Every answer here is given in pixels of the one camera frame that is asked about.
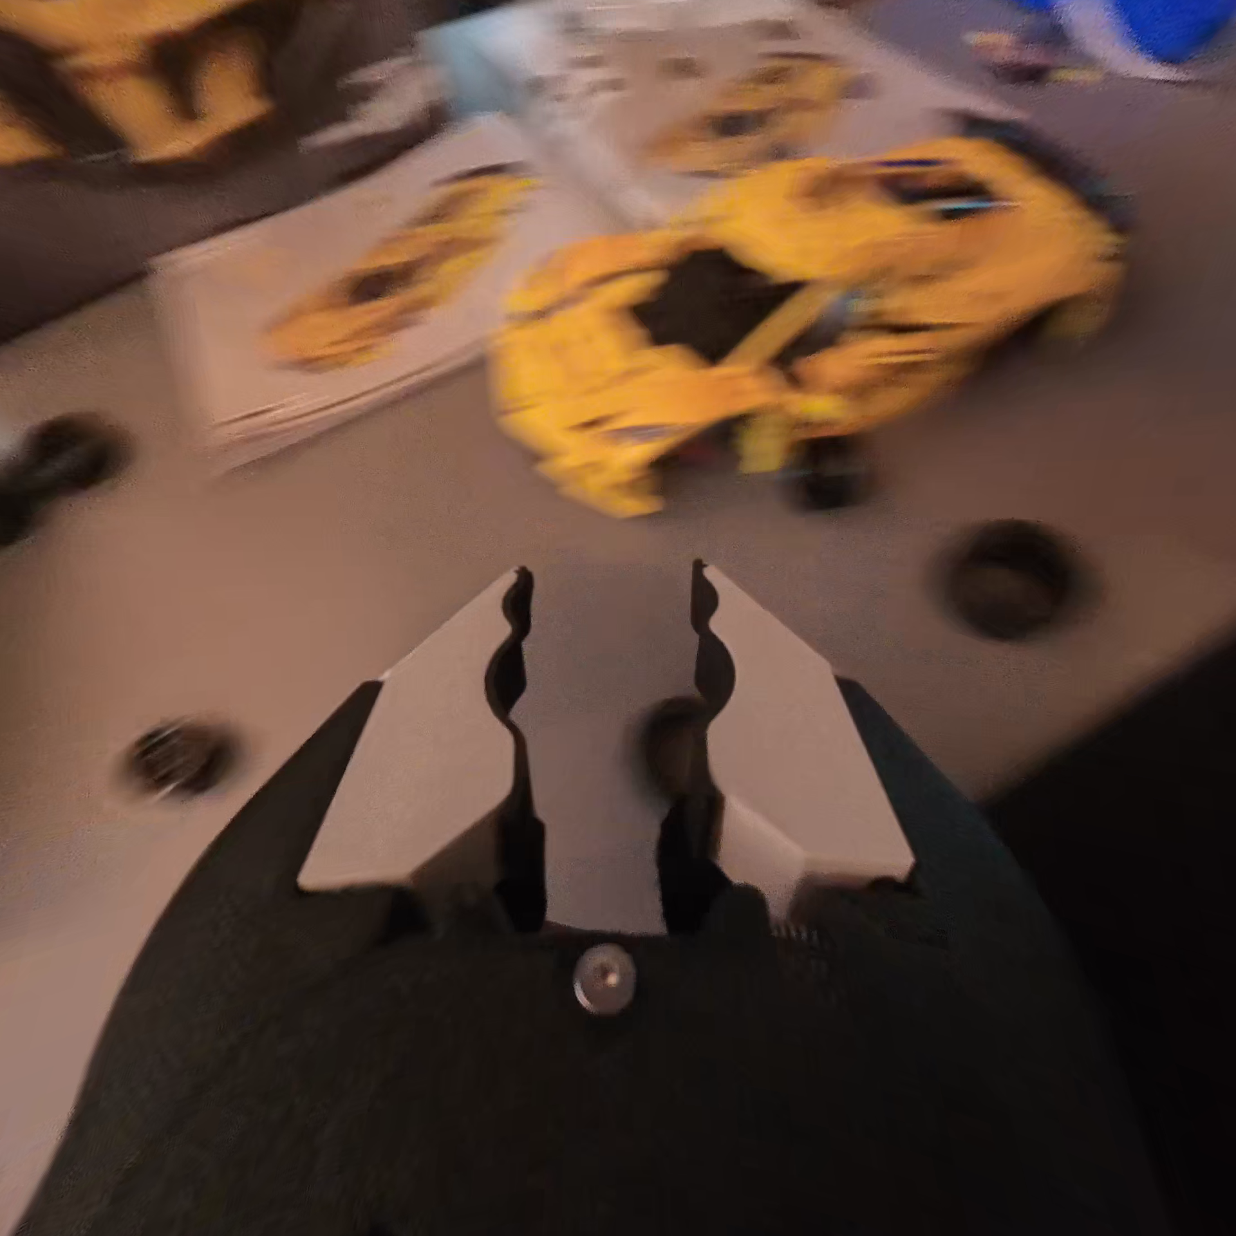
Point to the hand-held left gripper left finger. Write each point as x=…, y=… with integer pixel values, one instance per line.
x=414, y=773

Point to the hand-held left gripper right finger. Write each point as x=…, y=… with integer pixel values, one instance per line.
x=810, y=773

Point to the yellow toy brick car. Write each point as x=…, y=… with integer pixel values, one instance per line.
x=627, y=386

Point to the grey desk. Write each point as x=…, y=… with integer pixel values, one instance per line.
x=289, y=599

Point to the black ridged toy part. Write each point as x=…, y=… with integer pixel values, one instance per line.
x=178, y=761
x=826, y=474

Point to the large car print booklet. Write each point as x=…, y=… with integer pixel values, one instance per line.
x=241, y=367

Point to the toy car set box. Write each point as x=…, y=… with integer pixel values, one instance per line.
x=192, y=193

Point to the cluster of small loose bricks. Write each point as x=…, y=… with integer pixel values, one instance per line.
x=1022, y=57

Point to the blue plastic bin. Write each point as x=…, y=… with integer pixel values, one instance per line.
x=1177, y=29

